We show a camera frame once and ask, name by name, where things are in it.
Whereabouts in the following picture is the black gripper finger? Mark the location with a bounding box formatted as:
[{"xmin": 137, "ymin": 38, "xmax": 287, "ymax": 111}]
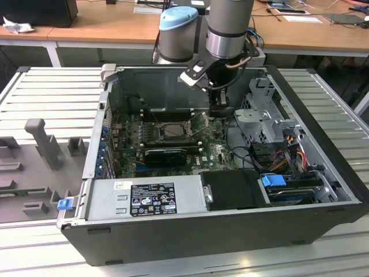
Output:
[
  {"xmin": 219, "ymin": 88, "xmax": 231, "ymax": 117},
  {"xmin": 209, "ymin": 88, "xmax": 221, "ymax": 118}
]

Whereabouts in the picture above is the metal CPU socket cover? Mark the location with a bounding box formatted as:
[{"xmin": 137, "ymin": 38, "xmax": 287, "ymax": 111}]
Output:
[{"xmin": 187, "ymin": 111, "xmax": 210, "ymax": 136}]

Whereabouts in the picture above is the black CPU socket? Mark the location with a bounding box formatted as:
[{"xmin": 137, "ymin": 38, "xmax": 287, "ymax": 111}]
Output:
[{"xmin": 157, "ymin": 121, "xmax": 197, "ymax": 142}]

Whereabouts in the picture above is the silver metal drive cage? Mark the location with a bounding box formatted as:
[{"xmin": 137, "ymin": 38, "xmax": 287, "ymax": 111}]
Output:
[{"xmin": 233, "ymin": 77, "xmax": 306, "ymax": 147}]

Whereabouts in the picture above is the black RAM stick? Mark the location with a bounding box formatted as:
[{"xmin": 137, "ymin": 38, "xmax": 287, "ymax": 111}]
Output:
[
  {"xmin": 141, "ymin": 144, "xmax": 202, "ymax": 153},
  {"xmin": 141, "ymin": 138, "xmax": 201, "ymax": 147},
  {"xmin": 143, "ymin": 108, "xmax": 193, "ymax": 116},
  {"xmin": 143, "ymin": 114, "xmax": 193, "ymax": 122}
]

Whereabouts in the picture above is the green motherboard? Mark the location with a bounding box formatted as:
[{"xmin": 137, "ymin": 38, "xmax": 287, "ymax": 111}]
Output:
[{"xmin": 115, "ymin": 111, "xmax": 240, "ymax": 178}]

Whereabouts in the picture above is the black graphics card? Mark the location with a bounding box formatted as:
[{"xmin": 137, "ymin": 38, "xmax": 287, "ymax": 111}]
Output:
[{"xmin": 144, "ymin": 148, "xmax": 187, "ymax": 167}]

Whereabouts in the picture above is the black plastic shroud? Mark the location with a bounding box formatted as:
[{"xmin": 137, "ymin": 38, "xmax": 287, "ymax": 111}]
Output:
[{"xmin": 199, "ymin": 169, "xmax": 269, "ymax": 211}]

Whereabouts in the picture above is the blue disk carrier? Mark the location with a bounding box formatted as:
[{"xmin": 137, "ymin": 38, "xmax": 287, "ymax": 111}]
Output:
[{"xmin": 261, "ymin": 174, "xmax": 286, "ymax": 190}]

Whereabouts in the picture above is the white paper sheet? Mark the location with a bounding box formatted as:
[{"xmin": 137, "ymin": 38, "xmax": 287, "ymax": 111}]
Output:
[{"xmin": 284, "ymin": 14, "xmax": 322, "ymax": 24}]

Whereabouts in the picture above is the long wooden desk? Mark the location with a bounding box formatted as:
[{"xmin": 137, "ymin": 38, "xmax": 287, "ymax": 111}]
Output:
[{"xmin": 0, "ymin": 0, "xmax": 369, "ymax": 67}]

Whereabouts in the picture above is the black hard disk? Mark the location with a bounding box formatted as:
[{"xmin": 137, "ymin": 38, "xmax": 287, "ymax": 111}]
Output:
[{"xmin": 266, "ymin": 187, "xmax": 317, "ymax": 206}]

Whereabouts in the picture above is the dark grey tablet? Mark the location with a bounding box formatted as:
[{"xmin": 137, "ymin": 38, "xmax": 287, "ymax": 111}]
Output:
[{"xmin": 324, "ymin": 13, "xmax": 367, "ymax": 25}]

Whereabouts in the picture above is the black open PC case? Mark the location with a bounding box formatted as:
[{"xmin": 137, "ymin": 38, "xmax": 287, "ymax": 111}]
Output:
[{"xmin": 56, "ymin": 63, "xmax": 369, "ymax": 268}]

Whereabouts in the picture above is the grey power supply unit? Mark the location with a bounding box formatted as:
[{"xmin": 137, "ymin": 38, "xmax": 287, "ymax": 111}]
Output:
[{"xmin": 86, "ymin": 175, "xmax": 208, "ymax": 222}]

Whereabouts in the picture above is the grey parts rack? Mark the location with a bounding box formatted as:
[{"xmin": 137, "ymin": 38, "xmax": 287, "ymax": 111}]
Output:
[{"xmin": 0, "ymin": 118, "xmax": 93, "ymax": 224}]

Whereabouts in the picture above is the black computer box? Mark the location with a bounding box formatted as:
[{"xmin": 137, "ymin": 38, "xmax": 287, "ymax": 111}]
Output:
[{"xmin": 0, "ymin": 0, "xmax": 78, "ymax": 28}]

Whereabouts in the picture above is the crumpled white paper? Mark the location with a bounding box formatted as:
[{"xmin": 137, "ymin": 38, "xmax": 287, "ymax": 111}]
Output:
[{"xmin": 2, "ymin": 16, "xmax": 35, "ymax": 35}]

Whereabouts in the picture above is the green circuit board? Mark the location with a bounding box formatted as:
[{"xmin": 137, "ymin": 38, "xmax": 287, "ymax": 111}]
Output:
[{"xmin": 0, "ymin": 189, "xmax": 46, "ymax": 196}]

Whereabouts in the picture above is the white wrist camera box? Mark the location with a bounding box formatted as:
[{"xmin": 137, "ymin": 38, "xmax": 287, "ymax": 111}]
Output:
[{"xmin": 179, "ymin": 58, "xmax": 209, "ymax": 87}]

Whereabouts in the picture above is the white side wrist camera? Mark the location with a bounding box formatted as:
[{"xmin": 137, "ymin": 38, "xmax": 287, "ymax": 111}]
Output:
[{"xmin": 247, "ymin": 47, "xmax": 265, "ymax": 66}]

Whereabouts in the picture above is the blue cable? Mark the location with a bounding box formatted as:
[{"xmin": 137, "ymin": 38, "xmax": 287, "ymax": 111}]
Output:
[{"xmin": 247, "ymin": 27, "xmax": 265, "ymax": 48}]

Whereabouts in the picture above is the black internal cable bundle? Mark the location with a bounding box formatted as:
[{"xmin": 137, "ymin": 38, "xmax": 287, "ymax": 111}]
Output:
[{"xmin": 224, "ymin": 115, "xmax": 273, "ymax": 171}]

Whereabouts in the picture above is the yellow red wire bundle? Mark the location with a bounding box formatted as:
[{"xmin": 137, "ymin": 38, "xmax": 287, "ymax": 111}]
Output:
[{"xmin": 270, "ymin": 135, "xmax": 307, "ymax": 171}]

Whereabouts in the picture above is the grey desk cable hatch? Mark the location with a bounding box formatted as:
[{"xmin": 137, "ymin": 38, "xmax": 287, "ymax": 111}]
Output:
[{"xmin": 134, "ymin": 6, "xmax": 162, "ymax": 14}]

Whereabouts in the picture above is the thin red wire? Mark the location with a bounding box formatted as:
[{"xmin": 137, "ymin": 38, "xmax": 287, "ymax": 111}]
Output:
[{"xmin": 111, "ymin": 106, "xmax": 121, "ymax": 128}]

